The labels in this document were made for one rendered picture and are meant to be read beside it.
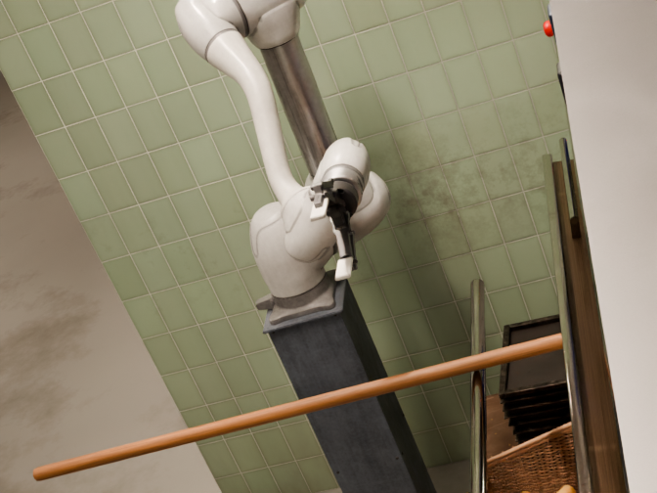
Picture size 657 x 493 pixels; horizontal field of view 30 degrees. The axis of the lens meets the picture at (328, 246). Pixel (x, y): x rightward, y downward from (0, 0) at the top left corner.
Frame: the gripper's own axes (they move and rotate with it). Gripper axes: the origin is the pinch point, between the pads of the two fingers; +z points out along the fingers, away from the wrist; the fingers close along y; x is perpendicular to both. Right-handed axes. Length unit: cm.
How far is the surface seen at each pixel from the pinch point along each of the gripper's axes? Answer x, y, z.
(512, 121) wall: -29, 37, -116
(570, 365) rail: -41, 6, 48
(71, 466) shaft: 68, 29, 8
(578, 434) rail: -41, 6, 64
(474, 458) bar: -18.5, 31.5, 31.8
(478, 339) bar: -19.5, 31.6, -4.5
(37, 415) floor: 214, 149, -210
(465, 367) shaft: -17.6, 29.2, 7.3
